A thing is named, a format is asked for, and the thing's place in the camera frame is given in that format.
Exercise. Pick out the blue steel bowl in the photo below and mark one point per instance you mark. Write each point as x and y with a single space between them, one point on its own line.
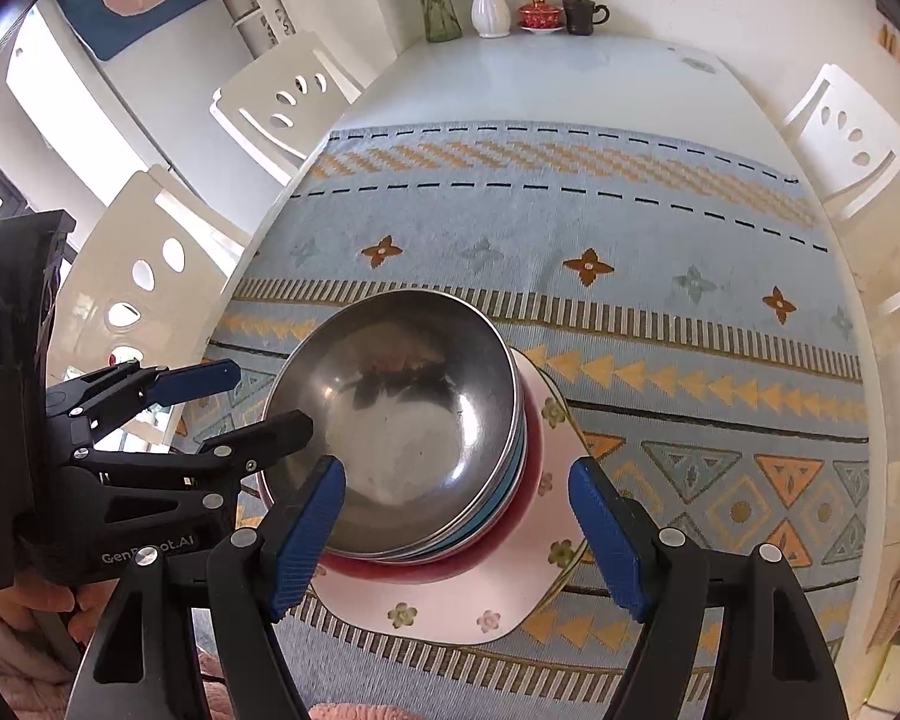
506 491

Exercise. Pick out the pink steel bowl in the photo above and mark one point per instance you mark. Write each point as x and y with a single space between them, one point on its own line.
405 420

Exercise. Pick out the white chair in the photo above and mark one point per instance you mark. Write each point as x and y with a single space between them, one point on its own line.
881 127
120 240
307 60

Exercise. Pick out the red lidded teacup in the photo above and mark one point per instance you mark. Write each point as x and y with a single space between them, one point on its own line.
540 15

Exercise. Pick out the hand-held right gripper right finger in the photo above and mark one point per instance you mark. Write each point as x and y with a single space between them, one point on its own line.
607 532

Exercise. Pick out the dark lidded mug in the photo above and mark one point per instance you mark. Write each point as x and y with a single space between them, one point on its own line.
577 15

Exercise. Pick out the white wall rack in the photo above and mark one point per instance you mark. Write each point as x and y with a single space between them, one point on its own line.
262 4

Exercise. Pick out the pink cartoon ceramic bowl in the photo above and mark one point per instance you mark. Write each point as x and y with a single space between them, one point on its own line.
420 572

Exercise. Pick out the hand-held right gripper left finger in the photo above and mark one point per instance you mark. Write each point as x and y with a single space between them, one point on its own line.
307 532

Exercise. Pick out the person's left hand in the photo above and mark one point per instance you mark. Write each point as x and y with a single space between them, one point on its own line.
45 604

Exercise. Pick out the person's left forearm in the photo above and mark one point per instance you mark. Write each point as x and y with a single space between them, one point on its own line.
15 667

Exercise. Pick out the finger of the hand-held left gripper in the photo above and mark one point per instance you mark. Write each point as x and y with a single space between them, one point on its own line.
195 382
277 435

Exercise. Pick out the blue patterned table mat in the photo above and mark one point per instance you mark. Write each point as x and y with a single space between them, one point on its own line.
570 202

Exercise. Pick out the hexagonal tree print plate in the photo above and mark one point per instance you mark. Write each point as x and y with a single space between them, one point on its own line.
495 592

